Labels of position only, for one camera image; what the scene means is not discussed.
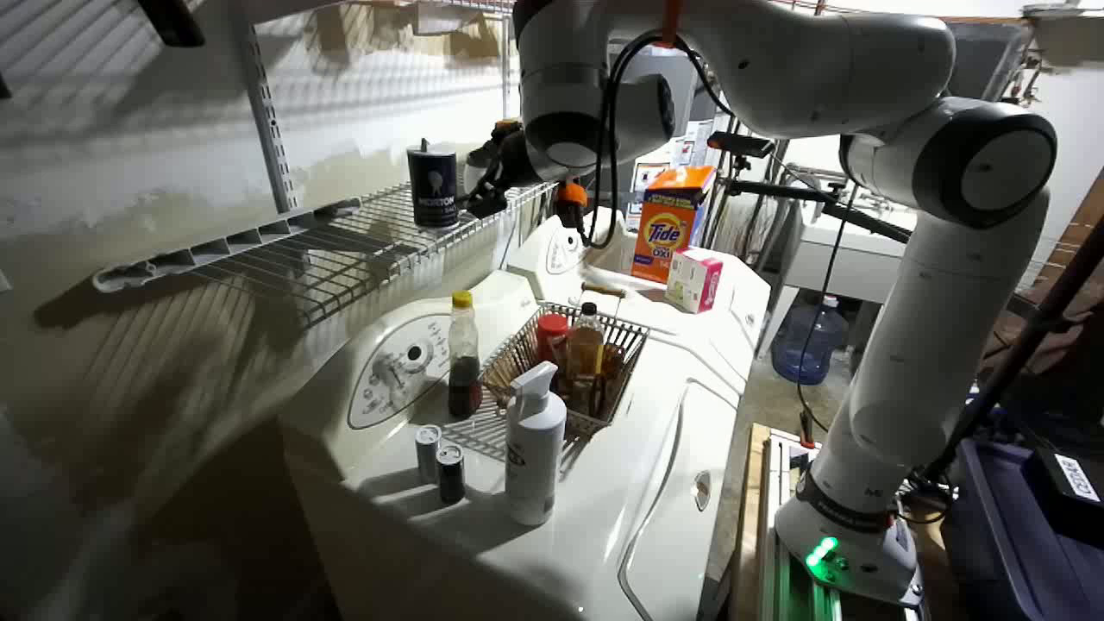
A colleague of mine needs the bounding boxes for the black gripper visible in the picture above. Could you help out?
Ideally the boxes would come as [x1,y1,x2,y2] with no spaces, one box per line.
[457,117,546,219]

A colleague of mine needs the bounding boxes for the black and white lidded container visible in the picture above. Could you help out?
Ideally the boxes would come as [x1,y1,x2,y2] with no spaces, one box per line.
[403,134,461,230]

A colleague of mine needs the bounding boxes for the white slotted shelf upright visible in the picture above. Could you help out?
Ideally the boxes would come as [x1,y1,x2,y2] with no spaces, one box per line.
[221,0,303,217]

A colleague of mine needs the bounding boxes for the red lidded jar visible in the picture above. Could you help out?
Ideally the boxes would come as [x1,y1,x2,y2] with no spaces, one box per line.
[532,310,574,369]

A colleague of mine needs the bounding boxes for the dark sauce bottle yellow cap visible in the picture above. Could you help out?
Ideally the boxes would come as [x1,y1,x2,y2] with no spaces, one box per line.
[443,287,485,424]

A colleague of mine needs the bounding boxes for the orange Tide detergent box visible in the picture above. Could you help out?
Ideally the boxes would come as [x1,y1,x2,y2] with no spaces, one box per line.
[627,161,717,287]

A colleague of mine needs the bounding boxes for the amber bottle with black cap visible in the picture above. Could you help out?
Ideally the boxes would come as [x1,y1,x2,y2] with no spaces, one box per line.
[561,300,611,422]

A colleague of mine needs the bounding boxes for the pink and white small box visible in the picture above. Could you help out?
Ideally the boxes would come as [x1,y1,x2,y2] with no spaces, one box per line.
[664,249,726,317]

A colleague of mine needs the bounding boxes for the white spray bottle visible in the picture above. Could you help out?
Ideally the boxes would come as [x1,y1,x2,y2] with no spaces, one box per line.
[503,360,571,532]

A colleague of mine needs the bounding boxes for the small can with white label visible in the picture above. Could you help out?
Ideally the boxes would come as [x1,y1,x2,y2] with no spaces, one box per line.
[411,424,449,487]

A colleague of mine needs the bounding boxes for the white dryer with control panel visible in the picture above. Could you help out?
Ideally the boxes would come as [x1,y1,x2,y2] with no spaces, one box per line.
[503,211,777,382]

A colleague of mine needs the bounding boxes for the small dark can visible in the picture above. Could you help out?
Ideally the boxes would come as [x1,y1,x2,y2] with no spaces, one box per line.
[431,440,470,506]

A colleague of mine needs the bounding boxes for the white washer with round dial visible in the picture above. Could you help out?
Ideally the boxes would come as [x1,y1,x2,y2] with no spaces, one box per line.
[275,268,755,621]

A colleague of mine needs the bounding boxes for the blue water jug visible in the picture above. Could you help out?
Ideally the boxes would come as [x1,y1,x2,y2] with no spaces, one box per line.
[769,292,854,388]

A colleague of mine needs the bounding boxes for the wooden robot platform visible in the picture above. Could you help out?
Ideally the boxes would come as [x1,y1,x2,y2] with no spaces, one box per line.
[726,422,809,621]

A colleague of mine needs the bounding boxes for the black trash bin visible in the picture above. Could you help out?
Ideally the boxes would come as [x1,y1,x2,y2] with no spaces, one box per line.
[947,18,1040,111]

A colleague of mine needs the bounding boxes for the black diagonal pole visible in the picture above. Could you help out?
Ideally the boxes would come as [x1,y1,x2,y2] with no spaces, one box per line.
[918,217,1104,487]

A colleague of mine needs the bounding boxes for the dark blue storage bin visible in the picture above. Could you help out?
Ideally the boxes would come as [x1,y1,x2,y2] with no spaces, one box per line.
[941,434,1104,621]

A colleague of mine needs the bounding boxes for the black device with white label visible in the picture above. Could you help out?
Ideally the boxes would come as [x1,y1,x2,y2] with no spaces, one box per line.
[1018,444,1104,553]

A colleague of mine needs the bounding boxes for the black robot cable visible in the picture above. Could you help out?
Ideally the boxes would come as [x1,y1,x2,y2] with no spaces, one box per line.
[574,26,737,250]

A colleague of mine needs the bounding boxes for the white wire shelf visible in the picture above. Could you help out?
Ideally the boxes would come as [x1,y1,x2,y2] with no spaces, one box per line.
[89,177,561,336]

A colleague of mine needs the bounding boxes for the wire mesh basket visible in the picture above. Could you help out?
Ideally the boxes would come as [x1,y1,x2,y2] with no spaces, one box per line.
[442,300,654,480]

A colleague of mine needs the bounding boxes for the black camera tripod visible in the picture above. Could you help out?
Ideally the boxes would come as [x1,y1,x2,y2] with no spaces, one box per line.
[703,126,925,356]

